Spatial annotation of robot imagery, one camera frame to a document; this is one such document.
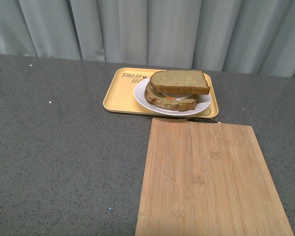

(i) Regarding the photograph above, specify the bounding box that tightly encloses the bamboo cutting board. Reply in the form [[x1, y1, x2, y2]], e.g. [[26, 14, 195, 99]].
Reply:
[[135, 118, 293, 236]]

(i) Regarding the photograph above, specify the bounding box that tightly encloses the yellow bear tray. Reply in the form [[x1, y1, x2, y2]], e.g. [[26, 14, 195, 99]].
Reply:
[[103, 67, 219, 118]]

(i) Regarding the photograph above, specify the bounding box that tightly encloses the fried egg toy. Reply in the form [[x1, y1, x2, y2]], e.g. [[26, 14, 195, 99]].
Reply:
[[162, 92, 193, 101]]

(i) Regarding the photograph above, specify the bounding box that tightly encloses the white round plate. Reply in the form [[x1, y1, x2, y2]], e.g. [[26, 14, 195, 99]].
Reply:
[[134, 78, 212, 117]]

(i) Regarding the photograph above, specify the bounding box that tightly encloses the bread slice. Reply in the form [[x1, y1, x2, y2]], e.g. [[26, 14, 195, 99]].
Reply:
[[145, 82, 198, 112], [150, 70, 210, 95]]

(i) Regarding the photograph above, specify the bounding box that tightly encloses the metal cutting board handle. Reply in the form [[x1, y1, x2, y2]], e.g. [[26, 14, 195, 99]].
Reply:
[[185, 118, 220, 123]]

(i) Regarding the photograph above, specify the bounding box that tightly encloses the grey curtain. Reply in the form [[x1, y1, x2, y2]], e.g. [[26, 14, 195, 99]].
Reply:
[[0, 0, 295, 77]]

